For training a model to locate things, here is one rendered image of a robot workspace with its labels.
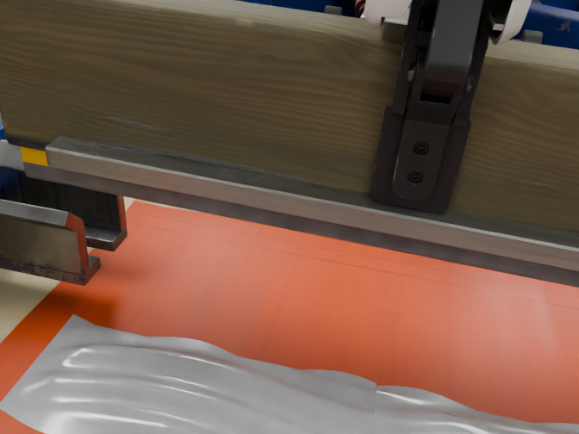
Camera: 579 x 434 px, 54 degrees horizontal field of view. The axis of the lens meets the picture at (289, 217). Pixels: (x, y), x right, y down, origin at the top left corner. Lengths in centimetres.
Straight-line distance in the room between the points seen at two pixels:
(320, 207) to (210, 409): 12
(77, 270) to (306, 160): 16
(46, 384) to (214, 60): 18
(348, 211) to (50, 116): 14
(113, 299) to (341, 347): 14
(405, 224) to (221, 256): 19
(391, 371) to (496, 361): 6
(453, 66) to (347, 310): 22
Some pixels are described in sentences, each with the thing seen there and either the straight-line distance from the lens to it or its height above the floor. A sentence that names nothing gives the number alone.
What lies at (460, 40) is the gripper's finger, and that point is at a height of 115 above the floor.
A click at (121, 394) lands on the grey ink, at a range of 31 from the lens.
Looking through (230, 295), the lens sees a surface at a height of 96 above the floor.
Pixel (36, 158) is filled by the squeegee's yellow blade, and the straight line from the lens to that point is 31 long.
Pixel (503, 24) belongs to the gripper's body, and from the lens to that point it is 20.
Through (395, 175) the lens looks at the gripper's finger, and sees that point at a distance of 22.
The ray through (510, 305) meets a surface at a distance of 40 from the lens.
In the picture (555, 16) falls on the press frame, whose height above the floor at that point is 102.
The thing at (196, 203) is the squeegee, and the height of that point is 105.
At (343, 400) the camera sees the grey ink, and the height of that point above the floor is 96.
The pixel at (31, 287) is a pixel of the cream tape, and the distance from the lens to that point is 39.
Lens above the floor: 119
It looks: 32 degrees down
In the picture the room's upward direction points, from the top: 5 degrees clockwise
